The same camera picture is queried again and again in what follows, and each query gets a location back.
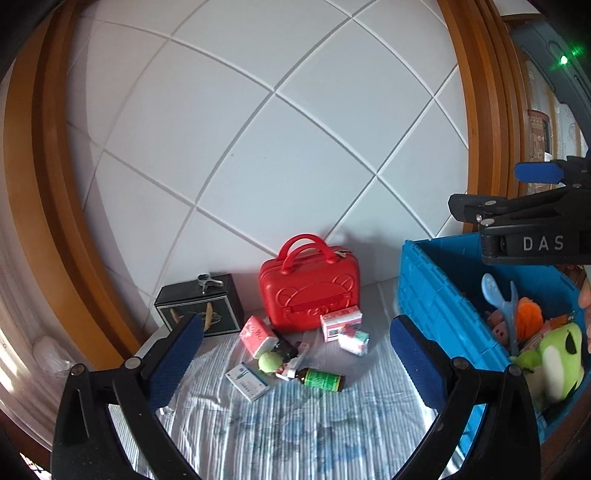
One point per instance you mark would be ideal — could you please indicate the striped bed sheet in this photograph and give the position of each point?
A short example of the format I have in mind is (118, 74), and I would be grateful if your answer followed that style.
(286, 429)

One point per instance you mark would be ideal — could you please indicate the pink green tissue packet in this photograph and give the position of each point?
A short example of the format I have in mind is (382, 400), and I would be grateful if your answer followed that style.
(354, 342)

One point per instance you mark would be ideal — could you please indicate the green frog plush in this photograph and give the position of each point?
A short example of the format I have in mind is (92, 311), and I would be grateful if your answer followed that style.
(558, 364)

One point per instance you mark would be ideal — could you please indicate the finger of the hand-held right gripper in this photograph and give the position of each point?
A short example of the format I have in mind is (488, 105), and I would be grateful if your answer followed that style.
(471, 206)
(538, 172)

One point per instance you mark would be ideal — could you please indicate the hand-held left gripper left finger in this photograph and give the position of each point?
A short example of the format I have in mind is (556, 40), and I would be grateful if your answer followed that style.
(178, 355)

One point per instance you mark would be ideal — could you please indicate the red bear suitcase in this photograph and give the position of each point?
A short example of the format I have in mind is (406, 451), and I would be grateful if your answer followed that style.
(304, 295)

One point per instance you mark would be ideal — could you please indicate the wooden frame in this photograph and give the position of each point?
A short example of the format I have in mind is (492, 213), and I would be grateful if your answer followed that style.
(37, 184)
(485, 115)

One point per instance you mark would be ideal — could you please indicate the brown bottle green label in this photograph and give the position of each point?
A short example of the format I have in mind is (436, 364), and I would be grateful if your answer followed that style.
(323, 381)

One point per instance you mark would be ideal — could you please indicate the white blue medicine box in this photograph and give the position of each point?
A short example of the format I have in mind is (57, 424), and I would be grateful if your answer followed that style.
(249, 382)

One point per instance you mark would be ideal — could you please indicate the pink plush toy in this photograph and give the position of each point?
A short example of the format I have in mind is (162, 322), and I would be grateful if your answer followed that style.
(501, 330)

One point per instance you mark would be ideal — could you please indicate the person's right hand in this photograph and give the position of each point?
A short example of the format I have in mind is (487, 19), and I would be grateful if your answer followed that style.
(587, 300)

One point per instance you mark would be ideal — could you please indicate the orange plush toy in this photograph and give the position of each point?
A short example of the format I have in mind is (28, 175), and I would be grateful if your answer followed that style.
(528, 318)

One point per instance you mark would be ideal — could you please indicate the white curtain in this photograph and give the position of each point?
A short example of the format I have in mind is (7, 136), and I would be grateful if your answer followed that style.
(18, 360)

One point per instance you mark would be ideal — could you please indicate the blue plastic crate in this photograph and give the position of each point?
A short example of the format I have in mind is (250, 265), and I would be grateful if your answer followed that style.
(438, 286)

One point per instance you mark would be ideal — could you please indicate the patterned wall hanging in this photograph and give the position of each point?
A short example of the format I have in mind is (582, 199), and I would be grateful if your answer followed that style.
(538, 138)

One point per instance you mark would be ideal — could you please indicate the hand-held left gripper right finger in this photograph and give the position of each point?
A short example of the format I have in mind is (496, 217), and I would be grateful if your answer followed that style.
(415, 360)

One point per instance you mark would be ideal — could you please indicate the pink white carton box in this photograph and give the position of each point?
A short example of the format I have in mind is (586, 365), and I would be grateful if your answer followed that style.
(339, 325)

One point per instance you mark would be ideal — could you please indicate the pink floral tissue pack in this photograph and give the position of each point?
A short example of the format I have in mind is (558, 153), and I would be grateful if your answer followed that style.
(256, 334)

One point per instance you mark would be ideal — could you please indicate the red white small box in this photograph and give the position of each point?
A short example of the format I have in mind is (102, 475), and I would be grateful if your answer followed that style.
(295, 367)

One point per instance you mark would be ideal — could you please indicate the black gift box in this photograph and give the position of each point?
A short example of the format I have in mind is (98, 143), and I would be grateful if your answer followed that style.
(226, 300)

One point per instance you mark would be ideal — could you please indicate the white plastic bag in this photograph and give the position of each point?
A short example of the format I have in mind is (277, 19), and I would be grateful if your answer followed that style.
(51, 353)

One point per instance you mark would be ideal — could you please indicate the small green plush toy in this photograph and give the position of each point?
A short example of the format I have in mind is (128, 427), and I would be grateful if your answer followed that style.
(269, 363)

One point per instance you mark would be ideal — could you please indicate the light blue plastic spoon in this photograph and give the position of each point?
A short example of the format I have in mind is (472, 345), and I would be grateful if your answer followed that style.
(491, 286)
(513, 314)

